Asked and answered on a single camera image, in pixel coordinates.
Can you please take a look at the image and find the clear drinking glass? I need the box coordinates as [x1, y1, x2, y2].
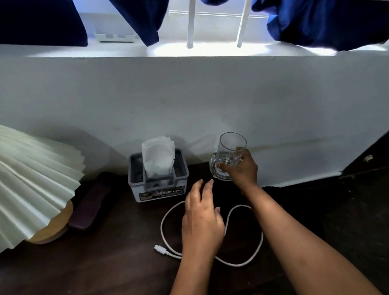
[216, 131, 249, 168]

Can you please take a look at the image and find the white window railing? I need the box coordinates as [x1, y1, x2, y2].
[183, 0, 389, 52]

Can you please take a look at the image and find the clear glass ashtray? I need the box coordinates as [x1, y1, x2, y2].
[209, 152, 236, 182]

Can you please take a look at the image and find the person's left hand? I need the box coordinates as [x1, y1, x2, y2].
[178, 178, 228, 261]

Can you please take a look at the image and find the person's right forearm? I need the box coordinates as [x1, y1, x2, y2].
[240, 178, 384, 295]

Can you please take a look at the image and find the cream pleated table lamp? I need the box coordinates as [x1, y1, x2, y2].
[0, 115, 91, 258]

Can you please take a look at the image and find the white charging cable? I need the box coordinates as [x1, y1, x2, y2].
[151, 196, 266, 272]

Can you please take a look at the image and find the white tissue stack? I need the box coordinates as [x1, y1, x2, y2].
[141, 135, 177, 180]

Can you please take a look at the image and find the person's right hand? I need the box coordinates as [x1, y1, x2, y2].
[215, 146, 260, 192]

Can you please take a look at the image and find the dark wooden bedside table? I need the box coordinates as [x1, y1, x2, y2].
[0, 155, 330, 295]

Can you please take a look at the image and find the dark maroon case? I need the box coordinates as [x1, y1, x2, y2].
[65, 171, 121, 232]

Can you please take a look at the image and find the blue curtain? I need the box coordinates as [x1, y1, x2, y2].
[104, 0, 178, 49]
[196, 0, 389, 59]
[0, 0, 89, 52]

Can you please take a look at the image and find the grey tissue box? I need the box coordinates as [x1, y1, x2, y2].
[126, 147, 191, 203]

